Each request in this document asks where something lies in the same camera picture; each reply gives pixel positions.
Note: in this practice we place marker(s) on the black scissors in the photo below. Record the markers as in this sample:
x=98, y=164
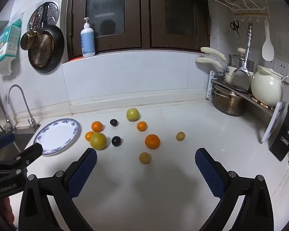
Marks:
x=234, y=25

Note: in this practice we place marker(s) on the white wall socket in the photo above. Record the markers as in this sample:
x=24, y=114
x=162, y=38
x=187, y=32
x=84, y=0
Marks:
x=283, y=66

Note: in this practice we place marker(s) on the black knife block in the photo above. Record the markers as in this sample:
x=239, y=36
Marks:
x=283, y=137

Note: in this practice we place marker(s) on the blue white pump bottle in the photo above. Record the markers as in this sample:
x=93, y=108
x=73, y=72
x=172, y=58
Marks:
x=87, y=41

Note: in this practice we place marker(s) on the large orange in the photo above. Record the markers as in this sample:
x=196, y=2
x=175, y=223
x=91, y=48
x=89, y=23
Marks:
x=152, y=141

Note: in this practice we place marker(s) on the blue patterned white plate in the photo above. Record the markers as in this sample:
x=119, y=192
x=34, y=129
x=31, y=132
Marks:
x=57, y=137

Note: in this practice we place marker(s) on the teal white cardboard box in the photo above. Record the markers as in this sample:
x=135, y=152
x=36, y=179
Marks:
x=7, y=43

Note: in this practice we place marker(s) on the brass colander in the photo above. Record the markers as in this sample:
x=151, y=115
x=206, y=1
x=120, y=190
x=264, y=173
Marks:
x=44, y=50

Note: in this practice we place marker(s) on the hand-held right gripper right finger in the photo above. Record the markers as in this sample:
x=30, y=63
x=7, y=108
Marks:
x=210, y=173

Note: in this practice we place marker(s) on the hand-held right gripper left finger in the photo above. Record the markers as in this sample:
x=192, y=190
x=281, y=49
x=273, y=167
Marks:
x=83, y=173

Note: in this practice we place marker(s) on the white plastic bag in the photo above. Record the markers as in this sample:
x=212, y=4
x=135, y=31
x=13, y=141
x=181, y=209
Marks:
x=6, y=68

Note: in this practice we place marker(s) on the steel spatula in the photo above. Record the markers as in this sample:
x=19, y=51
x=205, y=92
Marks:
x=242, y=79

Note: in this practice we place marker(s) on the chrome tap with valve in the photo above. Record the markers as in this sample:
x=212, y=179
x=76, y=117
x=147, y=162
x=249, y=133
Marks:
x=8, y=125

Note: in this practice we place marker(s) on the white rice paddle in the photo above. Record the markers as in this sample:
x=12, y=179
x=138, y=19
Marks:
x=267, y=50

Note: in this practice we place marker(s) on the person's left forearm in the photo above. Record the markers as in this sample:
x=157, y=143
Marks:
x=7, y=211

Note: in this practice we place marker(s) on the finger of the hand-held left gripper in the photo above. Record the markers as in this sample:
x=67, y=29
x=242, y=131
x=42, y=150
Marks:
x=5, y=140
x=28, y=155

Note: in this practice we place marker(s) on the dark plum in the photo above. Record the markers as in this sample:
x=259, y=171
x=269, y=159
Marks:
x=116, y=141
x=113, y=122

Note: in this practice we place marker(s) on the steel sink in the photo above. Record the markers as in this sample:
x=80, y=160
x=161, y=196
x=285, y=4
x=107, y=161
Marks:
x=16, y=138

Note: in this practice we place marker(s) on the large steel stockpot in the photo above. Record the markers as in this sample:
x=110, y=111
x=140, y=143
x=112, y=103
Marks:
x=227, y=103

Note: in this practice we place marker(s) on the white corner shelf rack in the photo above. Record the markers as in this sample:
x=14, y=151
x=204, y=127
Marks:
x=272, y=122

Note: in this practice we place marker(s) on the chrome gooseneck faucet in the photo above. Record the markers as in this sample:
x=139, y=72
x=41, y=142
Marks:
x=33, y=123

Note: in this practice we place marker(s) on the small yellow round fruit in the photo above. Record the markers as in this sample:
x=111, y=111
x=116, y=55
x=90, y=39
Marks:
x=144, y=157
x=180, y=136

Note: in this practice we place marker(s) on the small orange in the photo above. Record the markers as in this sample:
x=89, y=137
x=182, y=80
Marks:
x=97, y=126
x=88, y=136
x=142, y=126

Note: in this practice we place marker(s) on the green round fruit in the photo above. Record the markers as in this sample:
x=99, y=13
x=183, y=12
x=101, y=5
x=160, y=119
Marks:
x=98, y=141
x=132, y=114

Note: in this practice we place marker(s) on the steel pot with lid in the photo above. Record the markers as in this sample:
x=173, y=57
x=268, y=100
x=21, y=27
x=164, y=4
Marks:
x=236, y=61

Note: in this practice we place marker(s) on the round steel steamer rack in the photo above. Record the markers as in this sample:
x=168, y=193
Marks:
x=52, y=12

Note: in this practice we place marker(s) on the dark wooden window sash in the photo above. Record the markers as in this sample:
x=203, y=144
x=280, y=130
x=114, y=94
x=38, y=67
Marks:
x=105, y=44
x=178, y=42

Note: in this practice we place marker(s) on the black frying pan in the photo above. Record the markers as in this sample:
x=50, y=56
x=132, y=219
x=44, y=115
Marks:
x=58, y=50

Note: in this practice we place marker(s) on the small brass ladle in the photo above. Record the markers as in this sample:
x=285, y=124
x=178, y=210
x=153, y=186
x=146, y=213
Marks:
x=28, y=40

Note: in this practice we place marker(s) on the cream ceramic pot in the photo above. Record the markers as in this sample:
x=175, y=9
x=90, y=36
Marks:
x=265, y=89

